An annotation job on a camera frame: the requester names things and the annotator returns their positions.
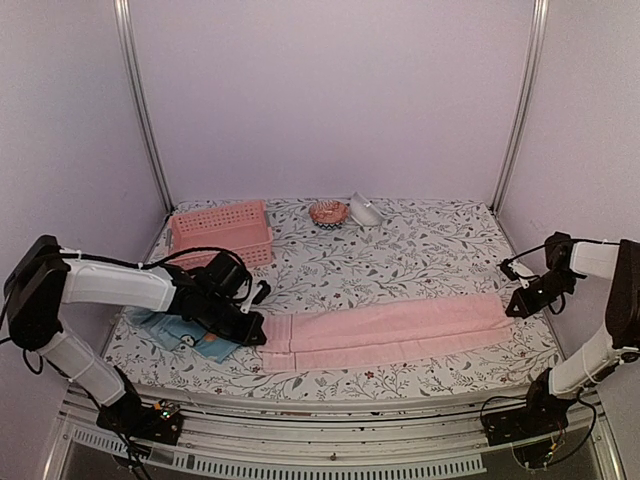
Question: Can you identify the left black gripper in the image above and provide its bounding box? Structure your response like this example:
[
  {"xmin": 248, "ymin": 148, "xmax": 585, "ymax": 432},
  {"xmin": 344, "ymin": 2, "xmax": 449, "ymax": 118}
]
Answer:
[{"xmin": 201, "ymin": 293, "xmax": 267, "ymax": 348}]

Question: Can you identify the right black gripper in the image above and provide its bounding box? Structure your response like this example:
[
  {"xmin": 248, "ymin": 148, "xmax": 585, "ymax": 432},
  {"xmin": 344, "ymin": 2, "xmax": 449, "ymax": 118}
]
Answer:
[{"xmin": 508, "ymin": 271, "xmax": 578, "ymax": 319}]

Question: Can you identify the pink plastic basket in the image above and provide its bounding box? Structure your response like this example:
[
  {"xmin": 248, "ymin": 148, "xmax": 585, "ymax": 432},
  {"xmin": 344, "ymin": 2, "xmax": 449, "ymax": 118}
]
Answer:
[{"xmin": 168, "ymin": 200, "xmax": 273, "ymax": 268}]

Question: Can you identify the pink terry towel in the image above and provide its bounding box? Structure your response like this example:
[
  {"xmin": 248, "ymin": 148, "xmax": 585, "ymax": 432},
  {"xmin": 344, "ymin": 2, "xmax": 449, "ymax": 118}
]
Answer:
[{"xmin": 257, "ymin": 294, "xmax": 514, "ymax": 373}]

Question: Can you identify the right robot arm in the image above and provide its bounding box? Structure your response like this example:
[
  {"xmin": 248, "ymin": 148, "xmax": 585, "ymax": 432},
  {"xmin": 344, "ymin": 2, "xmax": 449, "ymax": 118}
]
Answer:
[{"xmin": 499, "ymin": 232, "xmax": 639, "ymax": 436}]

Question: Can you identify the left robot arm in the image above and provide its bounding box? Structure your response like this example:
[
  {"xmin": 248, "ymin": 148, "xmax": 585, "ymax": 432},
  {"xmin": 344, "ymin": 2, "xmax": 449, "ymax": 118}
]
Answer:
[{"xmin": 1, "ymin": 235, "xmax": 270, "ymax": 434}]

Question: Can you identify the blue patterned towel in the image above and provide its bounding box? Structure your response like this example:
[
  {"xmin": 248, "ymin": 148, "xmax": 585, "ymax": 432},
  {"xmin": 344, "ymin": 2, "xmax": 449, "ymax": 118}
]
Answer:
[{"xmin": 126, "ymin": 308, "xmax": 240, "ymax": 363}]

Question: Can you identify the red patterned bowl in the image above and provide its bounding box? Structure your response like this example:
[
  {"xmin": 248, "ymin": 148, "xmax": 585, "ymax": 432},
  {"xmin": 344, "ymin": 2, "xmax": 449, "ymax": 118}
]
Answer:
[{"xmin": 309, "ymin": 200, "xmax": 349, "ymax": 230}]

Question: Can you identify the white tipped bowl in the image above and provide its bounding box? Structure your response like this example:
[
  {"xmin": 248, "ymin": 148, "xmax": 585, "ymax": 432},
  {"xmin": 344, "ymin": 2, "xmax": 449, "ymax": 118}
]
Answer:
[{"xmin": 349, "ymin": 192, "xmax": 384, "ymax": 227}]

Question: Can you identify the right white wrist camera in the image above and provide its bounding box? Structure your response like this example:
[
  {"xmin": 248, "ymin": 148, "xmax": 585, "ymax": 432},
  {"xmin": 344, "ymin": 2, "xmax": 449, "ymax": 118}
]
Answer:
[{"xmin": 499, "ymin": 259, "xmax": 540, "ymax": 289}]

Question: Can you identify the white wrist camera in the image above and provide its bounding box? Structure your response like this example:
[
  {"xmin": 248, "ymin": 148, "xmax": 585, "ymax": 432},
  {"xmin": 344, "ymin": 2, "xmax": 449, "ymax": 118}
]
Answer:
[
  {"xmin": 499, "ymin": 259, "xmax": 540, "ymax": 289},
  {"xmin": 240, "ymin": 280, "xmax": 271, "ymax": 314}
]

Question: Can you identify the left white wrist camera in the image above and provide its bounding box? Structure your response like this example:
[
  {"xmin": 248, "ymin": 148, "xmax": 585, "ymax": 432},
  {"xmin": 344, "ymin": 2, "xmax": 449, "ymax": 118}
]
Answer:
[{"xmin": 240, "ymin": 280, "xmax": 271, "ymax": 314}]

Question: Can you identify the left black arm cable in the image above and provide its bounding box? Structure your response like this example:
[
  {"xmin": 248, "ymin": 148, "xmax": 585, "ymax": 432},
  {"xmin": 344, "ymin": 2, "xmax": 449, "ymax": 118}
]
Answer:
[{"xmin": 74, "ymin": 244, "xmax": 251, "ymax": 281}]

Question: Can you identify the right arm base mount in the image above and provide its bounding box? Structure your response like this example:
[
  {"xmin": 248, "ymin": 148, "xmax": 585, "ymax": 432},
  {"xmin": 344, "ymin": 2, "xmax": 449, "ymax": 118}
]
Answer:
[{"xmin": 480, "ymin": 378, "xmax": 577, "ymax": 446}]

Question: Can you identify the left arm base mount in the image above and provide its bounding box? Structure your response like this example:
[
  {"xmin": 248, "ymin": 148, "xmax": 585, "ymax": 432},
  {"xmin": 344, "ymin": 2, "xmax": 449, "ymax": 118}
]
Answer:
[{"xmin": 96, "ymin": 385, "xmax": 184, "ymax": 446}]

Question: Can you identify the front aluminium rail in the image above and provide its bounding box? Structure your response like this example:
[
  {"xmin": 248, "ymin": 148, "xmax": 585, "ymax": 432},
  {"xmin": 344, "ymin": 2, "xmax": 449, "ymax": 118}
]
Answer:
[{"xmin": 47, "ymin": 384, "xmax": 626, "ymax": 480}]

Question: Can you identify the right aluminium frame post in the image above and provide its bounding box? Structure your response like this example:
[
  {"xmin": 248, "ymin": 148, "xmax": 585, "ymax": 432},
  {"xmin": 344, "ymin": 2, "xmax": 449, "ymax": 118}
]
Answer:
[{"xmin": 490, "ymin": 0, "xmax": 549, "ymax": 217}]

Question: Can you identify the aluminium frame post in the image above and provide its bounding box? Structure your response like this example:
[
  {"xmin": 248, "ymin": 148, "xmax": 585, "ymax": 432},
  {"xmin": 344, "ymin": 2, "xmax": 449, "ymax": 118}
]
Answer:
[
  {"xmin": 490, "ymin": 0, "xmax": 549, "ymax": 217},
  {"xmin": 113, "ymin": 0, "xmax": 175, "ymax": 214}
]

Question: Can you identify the left aluminium frame post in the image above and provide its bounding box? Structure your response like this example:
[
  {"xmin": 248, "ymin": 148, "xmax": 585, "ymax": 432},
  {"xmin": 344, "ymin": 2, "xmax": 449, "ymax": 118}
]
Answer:
[{"xmin": 113, "ymin": 0, "xmax": 175, "ymax": 214}]

